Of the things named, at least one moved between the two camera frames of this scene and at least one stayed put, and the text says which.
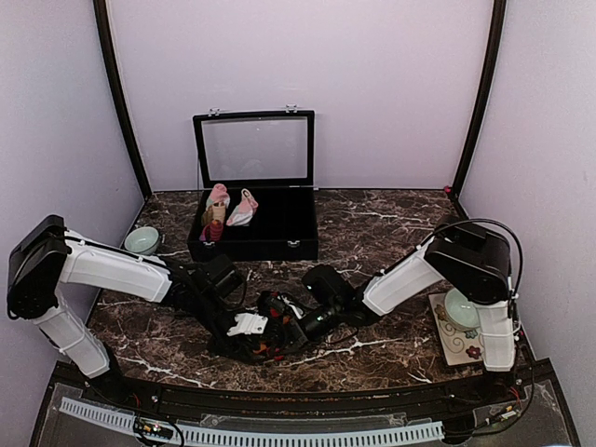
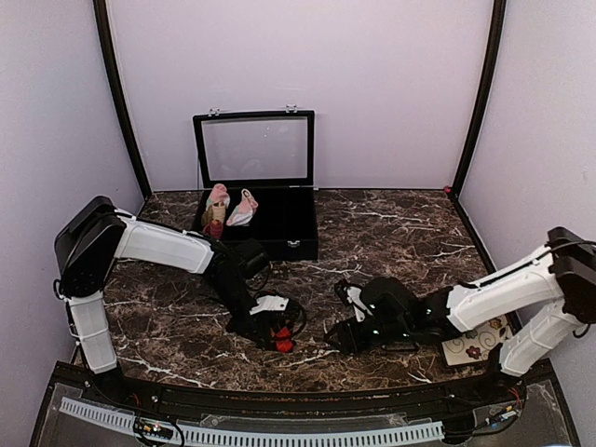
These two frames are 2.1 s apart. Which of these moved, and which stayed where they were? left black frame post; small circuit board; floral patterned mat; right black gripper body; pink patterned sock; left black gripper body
Moved: left black gripper body; right black gripper body
Stayed: pink patterned sock; small circuit board; left black frame post; floral patterned mat
